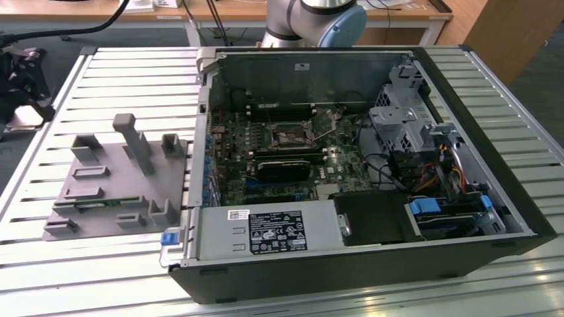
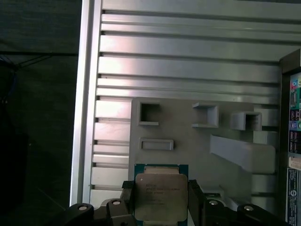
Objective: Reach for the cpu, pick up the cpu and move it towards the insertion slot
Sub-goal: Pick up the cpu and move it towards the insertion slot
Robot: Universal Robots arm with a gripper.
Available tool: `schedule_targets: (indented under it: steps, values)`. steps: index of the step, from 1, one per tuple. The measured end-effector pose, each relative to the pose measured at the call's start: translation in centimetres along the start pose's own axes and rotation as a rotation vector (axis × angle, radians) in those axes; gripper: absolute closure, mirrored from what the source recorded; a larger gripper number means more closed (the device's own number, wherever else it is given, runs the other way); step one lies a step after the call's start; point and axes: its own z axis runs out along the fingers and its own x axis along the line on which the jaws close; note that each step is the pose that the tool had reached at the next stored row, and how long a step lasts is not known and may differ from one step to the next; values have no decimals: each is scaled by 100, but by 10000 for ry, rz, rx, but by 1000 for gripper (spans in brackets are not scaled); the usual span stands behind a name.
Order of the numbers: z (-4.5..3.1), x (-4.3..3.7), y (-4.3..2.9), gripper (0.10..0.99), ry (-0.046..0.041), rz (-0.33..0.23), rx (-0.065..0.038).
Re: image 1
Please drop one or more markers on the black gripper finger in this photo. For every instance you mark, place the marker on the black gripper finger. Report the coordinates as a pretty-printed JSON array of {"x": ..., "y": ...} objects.
[{"x": 45, "y": 107}]

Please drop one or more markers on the silver square CPU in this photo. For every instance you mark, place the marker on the silver square CPU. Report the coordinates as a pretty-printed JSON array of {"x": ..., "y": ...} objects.
[{"x": 25, "y": 117}]

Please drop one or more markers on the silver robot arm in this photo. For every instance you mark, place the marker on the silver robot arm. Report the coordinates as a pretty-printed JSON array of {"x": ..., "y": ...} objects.
[{"x": 287, "y": 20}]

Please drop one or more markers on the black RAM slot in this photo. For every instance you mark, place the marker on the black RAM slot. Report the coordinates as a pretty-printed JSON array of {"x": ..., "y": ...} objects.
[
  {"x": 287, "y": 159},
  {"x": 287, "y": 153},
  {"x": 282, "y": 116},
  {"x": 282, "y": 109}
]

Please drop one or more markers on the CPU socket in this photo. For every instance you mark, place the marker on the CPU socket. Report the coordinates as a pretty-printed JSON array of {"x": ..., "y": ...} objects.
[{"x": 291, "y": 135}]

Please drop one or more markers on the grey plastic parts rack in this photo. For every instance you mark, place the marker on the grey plastic parts rack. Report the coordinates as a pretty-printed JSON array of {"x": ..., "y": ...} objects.
[{"x": 110, "y": 185}]

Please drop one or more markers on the green RAM stick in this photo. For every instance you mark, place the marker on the green RAM stick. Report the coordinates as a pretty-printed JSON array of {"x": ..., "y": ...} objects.
[{"x": 110, "y": 200}]

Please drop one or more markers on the white box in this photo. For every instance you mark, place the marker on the white box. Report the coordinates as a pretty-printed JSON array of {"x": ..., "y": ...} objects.
[{"x": 170, "y": 3}]

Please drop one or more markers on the blue case latch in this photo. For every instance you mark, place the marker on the blue case latch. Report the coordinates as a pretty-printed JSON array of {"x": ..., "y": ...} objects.
[{"x": 173, "y": 237}]

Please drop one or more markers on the silver power supply with label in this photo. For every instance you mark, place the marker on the silver power supply with label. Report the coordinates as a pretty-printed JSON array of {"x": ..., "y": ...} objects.
[{"x": 221, "y": 237}]

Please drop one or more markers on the black graphics card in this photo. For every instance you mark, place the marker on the black graphics card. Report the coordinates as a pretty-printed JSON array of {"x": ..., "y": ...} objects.
[{"x": 285, "y": 171}]

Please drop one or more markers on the metal locking lever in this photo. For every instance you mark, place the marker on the metal locking lever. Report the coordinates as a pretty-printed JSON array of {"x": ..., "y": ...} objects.
[{"x": 326, "y": 133}]

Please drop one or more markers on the small silver heatsink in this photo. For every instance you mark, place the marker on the small silver heatsink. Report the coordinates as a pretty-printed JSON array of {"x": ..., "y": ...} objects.
[{"x": 330, "y": 191}]

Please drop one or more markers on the green motherboard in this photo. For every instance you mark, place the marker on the green motherboard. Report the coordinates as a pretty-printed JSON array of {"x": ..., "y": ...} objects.
[{"x": 349, "y": 165}]

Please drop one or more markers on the black PC case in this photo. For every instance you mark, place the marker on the black PC case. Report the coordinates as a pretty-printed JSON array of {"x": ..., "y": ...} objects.
[{"x": 309, "y": 280}]

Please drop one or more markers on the silver metal drive cage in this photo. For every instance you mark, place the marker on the silver metal drive cage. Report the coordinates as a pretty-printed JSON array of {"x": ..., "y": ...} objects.
[{"x": 397, "y": 119}]

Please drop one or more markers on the black plastic shroud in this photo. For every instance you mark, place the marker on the black plastic shroud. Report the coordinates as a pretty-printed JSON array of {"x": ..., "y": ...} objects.
[{"x": 375, "y": 218}]

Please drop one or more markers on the wooden desk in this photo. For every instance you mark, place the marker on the wooden desk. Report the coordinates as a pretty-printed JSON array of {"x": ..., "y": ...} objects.
[{"x": 397, "y": 14}]

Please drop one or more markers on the hard disk in blue carrier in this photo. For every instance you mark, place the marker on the hard disk in blue carrier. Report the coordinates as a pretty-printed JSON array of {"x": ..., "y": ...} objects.
[{"x": 426, "y": 206}]

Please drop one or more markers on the small blue clip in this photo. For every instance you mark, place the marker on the small blue clip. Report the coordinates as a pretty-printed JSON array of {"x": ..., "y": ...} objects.
[{"x": 486, "y": 202}]

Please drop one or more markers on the wooden cabinet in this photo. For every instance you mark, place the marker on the wooden cabinet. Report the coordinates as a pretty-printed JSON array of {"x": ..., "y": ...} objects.
[{"x": 507, "y": 33}]

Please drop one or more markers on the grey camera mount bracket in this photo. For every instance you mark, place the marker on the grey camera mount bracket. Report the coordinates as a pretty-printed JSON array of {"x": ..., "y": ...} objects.
[{"x": 27, "y": 54}]

